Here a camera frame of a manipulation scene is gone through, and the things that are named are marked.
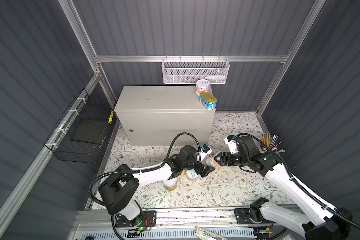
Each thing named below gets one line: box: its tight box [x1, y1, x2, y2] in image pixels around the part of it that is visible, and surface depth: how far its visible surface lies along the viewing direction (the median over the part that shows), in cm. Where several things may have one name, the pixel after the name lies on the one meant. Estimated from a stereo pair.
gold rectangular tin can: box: [199, 90, 218, 111], surface depth 75 cm
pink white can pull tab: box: [195, 79, 210, 96], surface depth 80 cm
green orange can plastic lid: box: [163, 177, 178, 191], surface depth 80 cm
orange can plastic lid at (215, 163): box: [212, 156, 222, 168], surface depth 77 cm
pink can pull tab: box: [186, 168, 199, 182], surface depth 84 cm
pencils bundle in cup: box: [261, 133, 286, 153], surface depth 90 cm
